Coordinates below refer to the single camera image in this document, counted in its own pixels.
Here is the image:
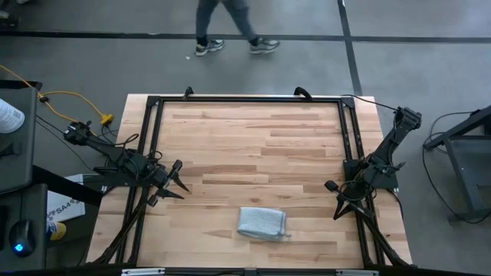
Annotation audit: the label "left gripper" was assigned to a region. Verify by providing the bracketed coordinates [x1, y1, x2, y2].
[147, 159, 190, 209]

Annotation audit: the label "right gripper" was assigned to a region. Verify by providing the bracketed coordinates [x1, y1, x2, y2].
[324, 179, 373, 222]

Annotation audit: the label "grey microfiber towel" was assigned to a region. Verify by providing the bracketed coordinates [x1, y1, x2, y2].
[236, 206, 292, 242]

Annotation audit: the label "black diagonal bar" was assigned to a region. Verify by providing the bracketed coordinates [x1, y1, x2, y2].
[32, 164, 104, 208]

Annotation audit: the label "white printed box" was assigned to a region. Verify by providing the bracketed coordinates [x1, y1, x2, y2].
[46, 173, 87, 223]

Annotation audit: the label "yellow shoe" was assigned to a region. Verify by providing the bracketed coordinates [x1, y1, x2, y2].
[46, 221, 68, 242]

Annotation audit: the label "black metal stand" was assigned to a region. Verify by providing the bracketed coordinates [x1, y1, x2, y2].
[423, 105, 491, 222]

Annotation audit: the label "dark mouse desk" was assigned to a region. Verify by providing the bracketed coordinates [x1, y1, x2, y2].
[0, 182, 49, 271]

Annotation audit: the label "grey side desk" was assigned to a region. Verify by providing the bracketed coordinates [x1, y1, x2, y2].
[0, 79, 43, 195]

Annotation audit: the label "black computer mouse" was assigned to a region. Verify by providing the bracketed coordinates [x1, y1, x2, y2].
[8, 218, 38, 258]

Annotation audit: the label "person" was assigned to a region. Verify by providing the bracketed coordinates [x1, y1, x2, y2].
[194, 0, 281, 58]

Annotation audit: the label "white labelled bottle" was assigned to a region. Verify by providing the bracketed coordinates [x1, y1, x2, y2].
[0, 98, 26, 135]

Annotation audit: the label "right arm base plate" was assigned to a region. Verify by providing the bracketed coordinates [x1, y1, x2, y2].
[343, 159, 400, 192]

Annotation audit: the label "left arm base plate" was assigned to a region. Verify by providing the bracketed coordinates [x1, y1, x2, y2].
[93, 166, 154, 192]

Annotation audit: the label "silver table bracket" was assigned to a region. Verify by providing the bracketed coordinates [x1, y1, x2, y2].
[336, 269, 380, 276]
[121, 268, 166, 276]

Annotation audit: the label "black floor cable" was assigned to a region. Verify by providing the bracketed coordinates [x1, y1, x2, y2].
[421, 110, 491, 231]

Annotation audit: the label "yellow extension cable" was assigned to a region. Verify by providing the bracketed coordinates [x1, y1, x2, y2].
[0, 64, 115, 137]

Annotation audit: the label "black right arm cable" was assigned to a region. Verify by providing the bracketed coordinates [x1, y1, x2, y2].
[341, 94, 400, 113]

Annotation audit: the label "black metal table frame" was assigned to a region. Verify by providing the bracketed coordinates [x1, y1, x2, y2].
[87, 95, 414, 269]

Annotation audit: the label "large black frame clamp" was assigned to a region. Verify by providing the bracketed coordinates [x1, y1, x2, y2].
[293, 86, 314, 100]

